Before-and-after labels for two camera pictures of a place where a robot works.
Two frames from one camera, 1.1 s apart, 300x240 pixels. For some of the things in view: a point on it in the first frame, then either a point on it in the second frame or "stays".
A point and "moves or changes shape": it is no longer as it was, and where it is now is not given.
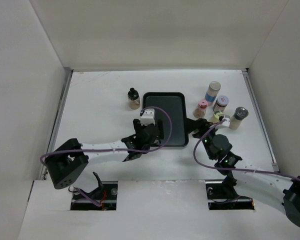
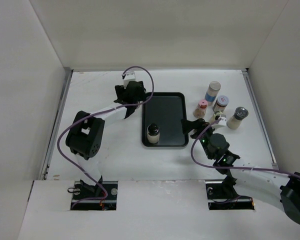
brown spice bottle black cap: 134,99 moves or changes shape
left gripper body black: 138,127 → 121,91
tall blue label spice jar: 212,92 stays
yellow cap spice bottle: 216,117 stays
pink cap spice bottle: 200,112 stays
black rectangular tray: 174,103 stays
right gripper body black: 205,125 stays
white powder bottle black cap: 239,114 moves or changes shape
